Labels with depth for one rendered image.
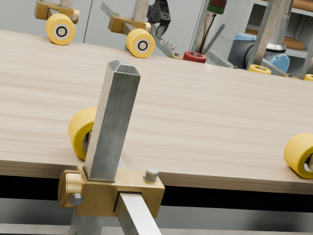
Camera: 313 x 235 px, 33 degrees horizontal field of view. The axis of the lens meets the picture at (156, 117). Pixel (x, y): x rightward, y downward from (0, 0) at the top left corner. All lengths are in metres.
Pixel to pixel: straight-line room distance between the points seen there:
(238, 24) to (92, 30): 1.26
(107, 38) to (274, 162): 3.62
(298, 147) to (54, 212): 0.49
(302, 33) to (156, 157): 4.46
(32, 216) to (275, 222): 0.52
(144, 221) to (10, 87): 0.58
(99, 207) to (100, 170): 0.05
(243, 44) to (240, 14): 1.89
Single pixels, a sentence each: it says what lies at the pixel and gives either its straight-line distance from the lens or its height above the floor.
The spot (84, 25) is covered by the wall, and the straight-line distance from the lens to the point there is 4.55.
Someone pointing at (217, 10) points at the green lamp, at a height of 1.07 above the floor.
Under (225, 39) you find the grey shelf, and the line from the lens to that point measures 4.76.
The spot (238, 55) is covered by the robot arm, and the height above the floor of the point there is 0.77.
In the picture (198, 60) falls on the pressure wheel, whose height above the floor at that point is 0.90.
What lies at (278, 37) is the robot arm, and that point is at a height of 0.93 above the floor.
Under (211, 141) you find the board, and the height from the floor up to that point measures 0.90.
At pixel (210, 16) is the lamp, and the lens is 1.88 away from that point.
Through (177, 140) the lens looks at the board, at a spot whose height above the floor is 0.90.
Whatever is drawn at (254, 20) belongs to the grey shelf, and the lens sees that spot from 5.11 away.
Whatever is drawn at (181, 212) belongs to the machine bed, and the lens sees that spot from 1.05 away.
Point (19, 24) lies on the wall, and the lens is 4.47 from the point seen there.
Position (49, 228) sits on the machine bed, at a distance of 0.81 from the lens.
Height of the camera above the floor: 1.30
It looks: 20 degrees down
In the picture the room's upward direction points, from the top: 15 degrees clockwise
